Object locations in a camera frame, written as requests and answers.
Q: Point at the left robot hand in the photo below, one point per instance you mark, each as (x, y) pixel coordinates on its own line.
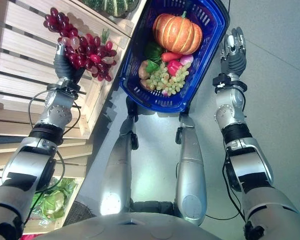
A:
(64, 67)

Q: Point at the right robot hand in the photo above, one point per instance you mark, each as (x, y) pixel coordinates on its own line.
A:
(235, 60)

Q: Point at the red grape bunch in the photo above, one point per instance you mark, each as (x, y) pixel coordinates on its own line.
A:
(87, 53)

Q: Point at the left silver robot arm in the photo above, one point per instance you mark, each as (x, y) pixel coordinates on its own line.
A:
(35, 155)

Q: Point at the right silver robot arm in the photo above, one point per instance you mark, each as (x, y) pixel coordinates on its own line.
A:
(250, 160)

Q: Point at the blue plastic shopping basket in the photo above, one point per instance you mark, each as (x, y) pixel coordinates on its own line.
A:
(175, 60)

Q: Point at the wooden crate shelf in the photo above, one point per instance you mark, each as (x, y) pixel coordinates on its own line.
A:
(40, 75)

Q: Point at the pink radish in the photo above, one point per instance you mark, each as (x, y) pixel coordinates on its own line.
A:
(187, 59)

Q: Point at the red bell pepper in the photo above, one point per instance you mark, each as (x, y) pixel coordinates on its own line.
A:
(174, 67)

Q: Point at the orange pumpkin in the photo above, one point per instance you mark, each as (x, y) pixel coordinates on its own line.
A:
(177, 33)

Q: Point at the orange carrot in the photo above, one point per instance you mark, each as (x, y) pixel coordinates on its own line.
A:
(170, 56)

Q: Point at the green grape bunch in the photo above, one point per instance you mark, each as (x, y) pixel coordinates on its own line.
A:
(170, 78)

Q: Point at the green striped squash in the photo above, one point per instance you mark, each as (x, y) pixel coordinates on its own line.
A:
(112, 6)

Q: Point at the brown potato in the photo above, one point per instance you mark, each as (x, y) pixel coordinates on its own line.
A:
(145, 70)
(147, 84)

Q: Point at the green leafy vegetable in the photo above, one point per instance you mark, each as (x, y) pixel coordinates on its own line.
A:
(153, 51)

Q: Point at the left silver robot leg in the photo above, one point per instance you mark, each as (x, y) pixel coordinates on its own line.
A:
(118, 165)

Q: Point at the silver robot leg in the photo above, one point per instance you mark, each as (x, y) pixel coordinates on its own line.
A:
(191, 170)
(118, 165)

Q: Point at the right silver robot leg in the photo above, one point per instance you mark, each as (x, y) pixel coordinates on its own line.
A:
(191, 170)

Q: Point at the green cabbage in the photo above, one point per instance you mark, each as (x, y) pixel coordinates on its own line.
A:
(53, 197)

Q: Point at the silver robot torso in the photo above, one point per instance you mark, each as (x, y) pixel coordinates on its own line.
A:
(140, 226)

